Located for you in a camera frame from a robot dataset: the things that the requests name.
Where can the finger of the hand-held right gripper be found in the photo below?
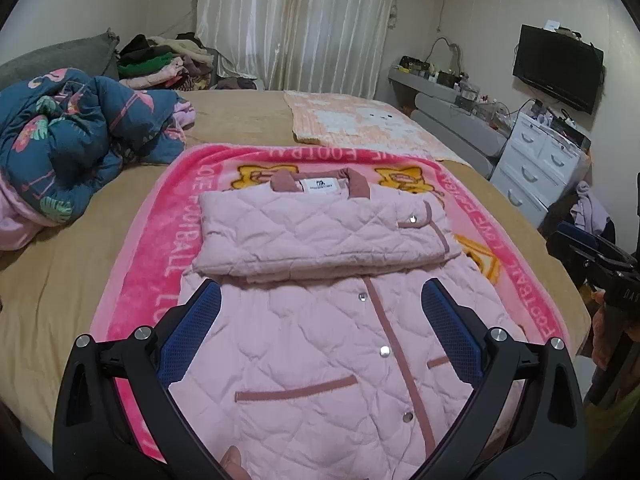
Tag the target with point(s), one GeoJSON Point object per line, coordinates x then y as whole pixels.
{"type": "Point", "coordinates": [567, 256]}
{"type": "Point", "coordinates": [577, 234]}

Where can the bed with tan sheet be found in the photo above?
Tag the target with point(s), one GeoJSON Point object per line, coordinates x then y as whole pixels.
{"type": "Point", "coordinates": [235, 115]}

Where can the black flat television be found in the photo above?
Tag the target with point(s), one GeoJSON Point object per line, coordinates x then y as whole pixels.
{"type": "Point", "coordinates": [555, 67]}

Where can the white drawer cabinet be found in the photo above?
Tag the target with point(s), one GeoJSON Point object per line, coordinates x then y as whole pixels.
{"type": "Point", "coordinates": [535, 160]}

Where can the grey pillow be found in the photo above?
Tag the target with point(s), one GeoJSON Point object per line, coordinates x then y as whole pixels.
{"type": "Point", "coordinates": [60, 57]}

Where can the pink printed blanket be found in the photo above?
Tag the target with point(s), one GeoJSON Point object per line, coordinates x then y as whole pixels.
{"type": "Point", "coordinates": [150, 270]}

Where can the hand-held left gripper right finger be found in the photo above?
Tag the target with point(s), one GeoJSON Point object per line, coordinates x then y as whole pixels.
{"type": "Point", "coordinates": [450, 327]}

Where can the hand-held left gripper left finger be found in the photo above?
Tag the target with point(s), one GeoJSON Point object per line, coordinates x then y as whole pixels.
{"type": "Point", "coordinates": [192, 332]}

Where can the white striped curtain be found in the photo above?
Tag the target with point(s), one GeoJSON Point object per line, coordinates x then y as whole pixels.
{"type": "Point", "coordinates": [300, 25]}

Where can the person's right hand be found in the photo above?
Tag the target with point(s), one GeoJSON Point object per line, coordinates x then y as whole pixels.
{"type": "Point", "coordinates": [606, 345]}

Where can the person's left hand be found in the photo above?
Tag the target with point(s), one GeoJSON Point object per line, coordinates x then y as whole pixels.
{"type": "Point", "coordinates": [234, 464]}

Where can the blue floral duvet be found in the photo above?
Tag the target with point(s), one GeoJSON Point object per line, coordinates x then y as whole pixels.
{"type": "Point", "coordinates": [65, 150]}

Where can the lilac garment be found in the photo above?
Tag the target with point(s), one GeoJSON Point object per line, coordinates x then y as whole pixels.
{"type": "Point", "coordinates": [590, 207]}

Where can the peach cat blanket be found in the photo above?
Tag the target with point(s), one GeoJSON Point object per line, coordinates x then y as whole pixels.
{"type": "Point", "coordinates": [360, 120]}

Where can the grey wall shelf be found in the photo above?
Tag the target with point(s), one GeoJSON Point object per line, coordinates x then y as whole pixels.
{"type": "Point", "coordinates": [450, 112]}

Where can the pile of clothes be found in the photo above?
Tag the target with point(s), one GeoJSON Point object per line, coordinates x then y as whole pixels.
{"type": "Point", "coordinates": [165, 67]}

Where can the pink quilted jacket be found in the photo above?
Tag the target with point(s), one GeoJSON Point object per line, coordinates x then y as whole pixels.
{"type": "Point", "coordinates": [325, 230]}

